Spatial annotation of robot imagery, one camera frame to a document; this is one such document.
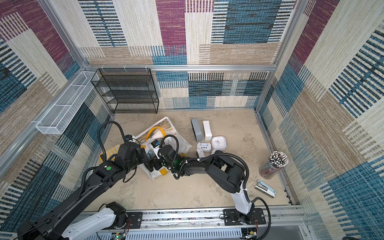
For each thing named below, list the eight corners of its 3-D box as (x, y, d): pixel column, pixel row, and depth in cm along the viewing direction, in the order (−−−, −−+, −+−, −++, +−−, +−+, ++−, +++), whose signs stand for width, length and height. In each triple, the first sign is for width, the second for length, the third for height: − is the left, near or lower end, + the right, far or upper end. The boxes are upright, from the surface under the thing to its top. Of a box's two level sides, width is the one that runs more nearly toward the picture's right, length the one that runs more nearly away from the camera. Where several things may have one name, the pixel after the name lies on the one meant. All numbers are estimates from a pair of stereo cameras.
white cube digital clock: (205, 141, 104) (205, 136, 99) (202, 126, 112) (203, 120, 107) (211, 141, 104) (212, 135, 99) (208, 126, 112) (209, 120, 107)
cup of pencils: (261, 180, 89) (275, 165, 73) (257, 167, 93) (270, 151, 78) (274, 180, 89) (291, 165, 73) (269, 167, 93) (284, 151, 78)
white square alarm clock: (212, 150, 99) (212, 147, 96) (211, 139, 105) (211, 136, 102) (226, 150, 99) (227, 147, 96) (224, 139, 105) (225, 136, 102)
